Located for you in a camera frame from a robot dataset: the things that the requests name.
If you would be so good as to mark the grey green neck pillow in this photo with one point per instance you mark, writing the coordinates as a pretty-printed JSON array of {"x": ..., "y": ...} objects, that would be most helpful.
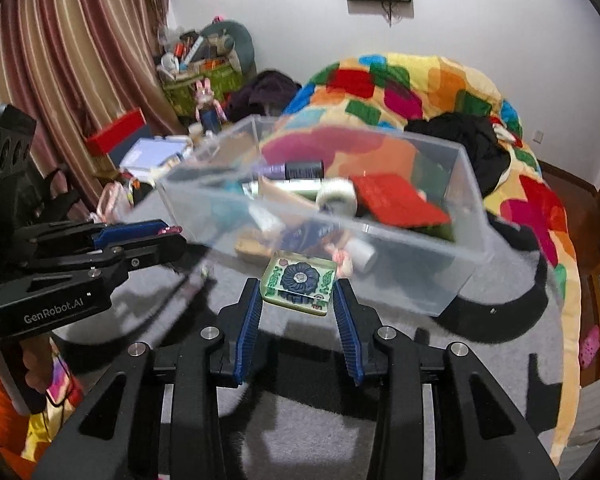
[{"x": 242, "y": 42}]

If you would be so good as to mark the clear plastic storage box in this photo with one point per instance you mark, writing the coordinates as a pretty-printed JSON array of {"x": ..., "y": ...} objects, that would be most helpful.
[{"x": 430, "y": 270}]

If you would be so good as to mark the pink slipper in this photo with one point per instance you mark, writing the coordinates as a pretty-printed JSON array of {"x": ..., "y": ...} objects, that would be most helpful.
[{"x": 590, "y": 346}]

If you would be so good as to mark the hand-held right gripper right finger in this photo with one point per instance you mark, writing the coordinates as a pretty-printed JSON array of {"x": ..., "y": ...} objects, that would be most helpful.
[{"x": 347, "y": 335}]

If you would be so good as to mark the green storage basket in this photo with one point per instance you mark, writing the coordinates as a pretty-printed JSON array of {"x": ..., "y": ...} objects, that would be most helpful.
[{"x": 180, "y": 92}]

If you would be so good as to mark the red packet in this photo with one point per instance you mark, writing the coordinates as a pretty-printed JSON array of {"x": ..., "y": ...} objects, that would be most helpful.
[{"x": 395, "y": 200}]

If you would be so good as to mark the pink bag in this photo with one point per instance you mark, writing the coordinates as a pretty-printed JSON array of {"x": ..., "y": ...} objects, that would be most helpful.
[{"x": 111, "y": 202}]

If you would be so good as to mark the bunny doll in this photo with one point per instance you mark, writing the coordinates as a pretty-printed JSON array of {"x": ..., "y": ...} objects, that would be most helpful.
[{"x": 207, "y": 102}]

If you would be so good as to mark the blue and white notebook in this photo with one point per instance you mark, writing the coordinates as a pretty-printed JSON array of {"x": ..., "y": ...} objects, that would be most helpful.
[{"x": 152, "y": 152}]

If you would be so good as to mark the red box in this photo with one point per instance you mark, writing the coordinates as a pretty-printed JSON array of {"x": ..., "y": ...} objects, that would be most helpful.
[{"x": 115, "y": 132}]

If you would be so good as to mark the beige cosmetic tube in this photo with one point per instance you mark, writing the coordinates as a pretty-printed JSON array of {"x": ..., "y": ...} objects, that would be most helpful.
[{"x": 270, "y": 187}]

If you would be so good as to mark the dark purple clothing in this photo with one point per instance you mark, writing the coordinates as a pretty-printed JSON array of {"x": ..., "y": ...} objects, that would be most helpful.
[{"x": 265, "y": 92}]

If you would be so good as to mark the teal round jar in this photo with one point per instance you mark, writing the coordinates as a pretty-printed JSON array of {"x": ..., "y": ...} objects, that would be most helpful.
[{"x": 235, "y": 207}]

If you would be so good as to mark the colourful patchwork blanket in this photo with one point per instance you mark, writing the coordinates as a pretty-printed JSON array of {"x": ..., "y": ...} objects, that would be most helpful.
[{"x": 380, "y": 85}]

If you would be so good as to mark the black clothing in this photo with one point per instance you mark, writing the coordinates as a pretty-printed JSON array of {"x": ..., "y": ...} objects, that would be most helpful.
[{"x": 460, "y": 145}]

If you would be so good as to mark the striped brown curtain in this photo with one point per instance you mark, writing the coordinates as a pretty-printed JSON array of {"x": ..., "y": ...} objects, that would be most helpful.
[{"x": 80, "y": 35}]

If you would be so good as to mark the white tape roll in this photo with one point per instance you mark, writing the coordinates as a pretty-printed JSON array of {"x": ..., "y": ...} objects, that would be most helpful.
[{"x": 335, "y": 195}]

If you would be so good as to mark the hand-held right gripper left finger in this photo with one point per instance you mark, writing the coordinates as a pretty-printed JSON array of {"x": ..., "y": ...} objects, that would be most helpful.
[{"x": 245, "y": 335}]

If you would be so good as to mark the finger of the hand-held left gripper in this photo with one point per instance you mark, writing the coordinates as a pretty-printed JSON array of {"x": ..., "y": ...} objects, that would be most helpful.
[
  {"x": 140, "y": 255},
  {"x": 125, "y": 232}
]

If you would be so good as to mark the light green cylinder tube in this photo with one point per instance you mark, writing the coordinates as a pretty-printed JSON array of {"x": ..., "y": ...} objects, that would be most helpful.
[{"x": 300, "y": 189}]

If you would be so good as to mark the grey and black rug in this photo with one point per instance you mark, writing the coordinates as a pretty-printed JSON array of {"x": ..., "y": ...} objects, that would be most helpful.
[{"x": 290, "y": 430}]

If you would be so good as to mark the white wall socket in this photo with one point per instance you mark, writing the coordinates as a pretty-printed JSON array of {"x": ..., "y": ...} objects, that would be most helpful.
[{"x": 539, "y": 136}]

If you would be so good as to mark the small blue card box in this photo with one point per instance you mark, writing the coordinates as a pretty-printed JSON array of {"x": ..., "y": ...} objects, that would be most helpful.
[{"x": 310, "y": 235}]

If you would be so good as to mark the green floral tin box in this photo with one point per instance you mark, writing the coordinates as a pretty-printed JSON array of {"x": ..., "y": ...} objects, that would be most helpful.
[{"x": 297, "y": 280}]

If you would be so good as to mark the purple and black bottle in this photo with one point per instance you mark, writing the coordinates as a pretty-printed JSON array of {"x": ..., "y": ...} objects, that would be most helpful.
[{"x": 300, "y": 170}]

